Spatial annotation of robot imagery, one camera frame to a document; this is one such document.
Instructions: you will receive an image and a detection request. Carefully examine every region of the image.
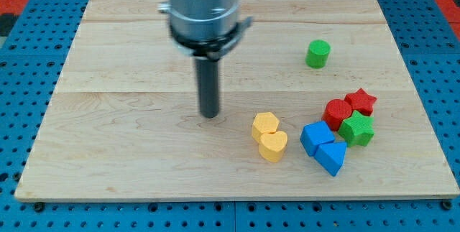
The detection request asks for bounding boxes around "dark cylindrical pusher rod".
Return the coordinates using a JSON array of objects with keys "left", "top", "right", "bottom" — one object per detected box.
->
[{"left": 195, "top": 58, "right": 220, "bottom": 119}]

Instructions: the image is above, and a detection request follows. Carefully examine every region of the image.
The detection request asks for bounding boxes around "black clamp ring mount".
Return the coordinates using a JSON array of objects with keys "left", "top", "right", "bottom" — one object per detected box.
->
[{"left": 170, "top": 17, "right": 252, "bottom": 61}]

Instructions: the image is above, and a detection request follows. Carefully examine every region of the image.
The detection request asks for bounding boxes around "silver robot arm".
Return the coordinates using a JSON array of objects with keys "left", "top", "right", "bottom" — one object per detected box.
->
[{"left": 158, "top": 0, "right": 252, "bottom": 119}]

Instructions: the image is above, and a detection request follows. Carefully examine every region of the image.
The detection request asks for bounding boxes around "yellow heart block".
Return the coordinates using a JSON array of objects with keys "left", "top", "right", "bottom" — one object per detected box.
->
[{"left": 258, "top": 131, "right": 288, "bottom": 162}]

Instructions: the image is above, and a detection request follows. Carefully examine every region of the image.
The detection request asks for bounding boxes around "blue cube block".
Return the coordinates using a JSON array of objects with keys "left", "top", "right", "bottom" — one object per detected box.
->
[{"left": 300, "top": 121, "right": 335, "bottom": 157}]

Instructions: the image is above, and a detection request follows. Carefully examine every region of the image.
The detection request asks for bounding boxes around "yellow hexagon block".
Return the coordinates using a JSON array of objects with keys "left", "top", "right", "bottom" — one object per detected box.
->
[{"left": 252, "top": 112, "right": 280, "bottom": 143}]

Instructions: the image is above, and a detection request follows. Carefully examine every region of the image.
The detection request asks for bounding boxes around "wooden board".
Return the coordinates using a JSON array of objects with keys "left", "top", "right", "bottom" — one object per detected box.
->
[{"left": 15, "top": 0, "right": 459, "bottom": 203}]

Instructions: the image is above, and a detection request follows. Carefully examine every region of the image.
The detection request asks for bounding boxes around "green cylinder block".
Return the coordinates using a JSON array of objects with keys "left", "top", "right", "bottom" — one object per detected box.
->
[{"left": 305, "top": 40, "right": 331, "bottom": 69}]

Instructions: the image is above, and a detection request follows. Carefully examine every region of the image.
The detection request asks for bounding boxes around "red cylinder block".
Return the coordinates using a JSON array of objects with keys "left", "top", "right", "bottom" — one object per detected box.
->
[{"left": 321, "top": 98, "right": 352, "bottom": 131}]

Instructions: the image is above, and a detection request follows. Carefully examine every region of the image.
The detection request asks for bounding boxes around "blue triangle block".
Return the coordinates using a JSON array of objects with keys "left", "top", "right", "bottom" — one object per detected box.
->
[{"left": 314, "top": 141, "right": 347, "bottom": 177}]

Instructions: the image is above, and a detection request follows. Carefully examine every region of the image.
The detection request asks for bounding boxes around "red star block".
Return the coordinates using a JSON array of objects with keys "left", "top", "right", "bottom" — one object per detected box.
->
[{"left": 344, "top": 88, "right": 377, "bottom": 116}]

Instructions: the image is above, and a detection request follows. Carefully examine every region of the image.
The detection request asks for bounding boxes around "green star block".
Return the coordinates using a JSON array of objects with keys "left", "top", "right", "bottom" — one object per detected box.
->
[{"left": 337, "top": 110, "right": 374, "bottom": 147}]

